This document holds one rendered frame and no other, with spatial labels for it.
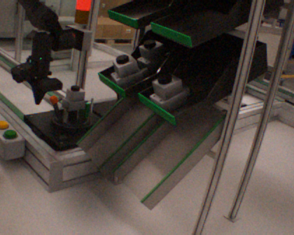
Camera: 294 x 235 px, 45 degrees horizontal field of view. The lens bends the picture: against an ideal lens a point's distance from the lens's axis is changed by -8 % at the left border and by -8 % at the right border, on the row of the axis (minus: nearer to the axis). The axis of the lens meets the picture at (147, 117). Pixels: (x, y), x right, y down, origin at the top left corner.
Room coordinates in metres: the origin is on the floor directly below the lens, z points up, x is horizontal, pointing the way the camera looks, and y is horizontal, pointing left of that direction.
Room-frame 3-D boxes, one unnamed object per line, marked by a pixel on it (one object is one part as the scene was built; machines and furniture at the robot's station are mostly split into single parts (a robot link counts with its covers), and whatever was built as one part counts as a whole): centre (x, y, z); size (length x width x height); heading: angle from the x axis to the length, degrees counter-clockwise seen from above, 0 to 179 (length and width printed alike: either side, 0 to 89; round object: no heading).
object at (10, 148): (0.98, 0.44, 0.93); 0.21 x 0.07 x 0.06; 47
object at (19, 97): (1.30, 0.44, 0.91); 0.84 x 0.28 x 0.10; 47
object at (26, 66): (0.94, 0.36, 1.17); 0.07 x 0.07 x 0.06; 49
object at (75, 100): (1.09, 0.23, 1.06); 0.08 x 0.04 x 0.07; 137
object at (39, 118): (1.08, 0.23, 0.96); 0.24 x 0.24 x 0.02; 47
